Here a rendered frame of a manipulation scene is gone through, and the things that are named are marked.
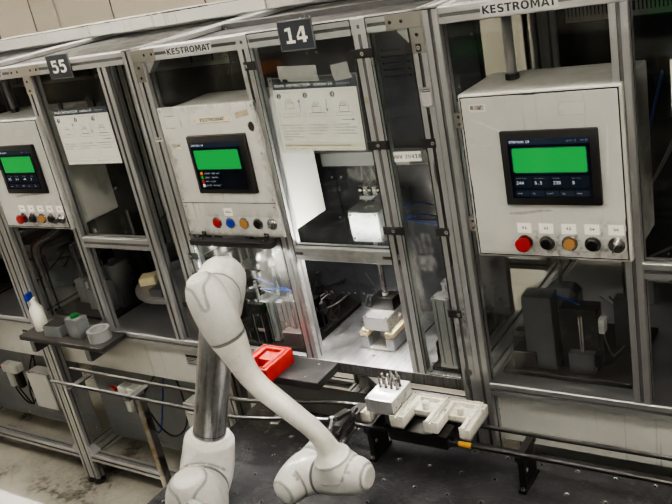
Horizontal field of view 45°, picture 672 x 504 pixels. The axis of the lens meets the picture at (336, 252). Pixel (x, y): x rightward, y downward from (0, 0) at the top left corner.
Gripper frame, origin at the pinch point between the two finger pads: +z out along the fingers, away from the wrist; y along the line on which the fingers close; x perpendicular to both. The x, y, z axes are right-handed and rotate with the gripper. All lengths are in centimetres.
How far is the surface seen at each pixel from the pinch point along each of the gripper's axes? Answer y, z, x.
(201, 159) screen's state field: 78, 18, 54
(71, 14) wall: 119, 382, 523
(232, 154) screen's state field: 79, 17, 41
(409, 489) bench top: -19.8, -7.5, -18.7
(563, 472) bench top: -20, 13, -59
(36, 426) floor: -88, 49, 263
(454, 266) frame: 42, 20, -30
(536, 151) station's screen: 77, 17, -60
